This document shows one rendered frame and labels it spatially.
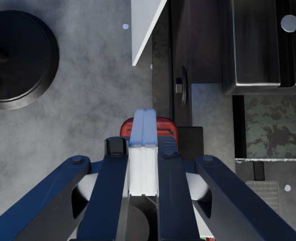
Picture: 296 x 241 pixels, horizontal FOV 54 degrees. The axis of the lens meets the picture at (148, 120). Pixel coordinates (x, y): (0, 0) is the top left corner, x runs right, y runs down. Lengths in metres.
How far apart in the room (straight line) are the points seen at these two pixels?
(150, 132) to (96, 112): 0.92
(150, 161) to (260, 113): 0.31
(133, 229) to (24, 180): 0.43
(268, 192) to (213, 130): 0.56
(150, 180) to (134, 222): 0.92
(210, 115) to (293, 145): 0.12
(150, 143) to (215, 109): 0.28
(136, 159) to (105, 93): 0.95
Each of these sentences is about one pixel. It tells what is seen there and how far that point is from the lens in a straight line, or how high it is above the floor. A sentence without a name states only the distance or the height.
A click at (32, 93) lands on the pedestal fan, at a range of 1.14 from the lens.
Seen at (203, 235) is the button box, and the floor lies 0.63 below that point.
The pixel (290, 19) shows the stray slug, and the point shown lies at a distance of 0.42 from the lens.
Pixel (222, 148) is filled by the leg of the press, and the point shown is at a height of 0.64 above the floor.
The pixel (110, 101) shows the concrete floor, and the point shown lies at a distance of 1.09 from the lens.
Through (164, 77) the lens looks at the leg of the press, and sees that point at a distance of 1.06.
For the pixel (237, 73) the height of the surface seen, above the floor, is 0.70.
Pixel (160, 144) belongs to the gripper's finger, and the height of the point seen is 0.88.
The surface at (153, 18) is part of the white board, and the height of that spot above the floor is 0.37.
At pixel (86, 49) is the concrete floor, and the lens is 1.16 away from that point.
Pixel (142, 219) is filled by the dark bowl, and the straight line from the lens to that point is 1.08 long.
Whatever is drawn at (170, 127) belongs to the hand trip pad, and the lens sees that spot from 0.30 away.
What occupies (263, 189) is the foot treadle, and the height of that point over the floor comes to 0.16.
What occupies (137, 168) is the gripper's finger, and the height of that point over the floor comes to 0.90.
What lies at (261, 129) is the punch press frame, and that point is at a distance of 0.44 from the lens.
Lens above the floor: 1.05
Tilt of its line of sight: 83 degrees down
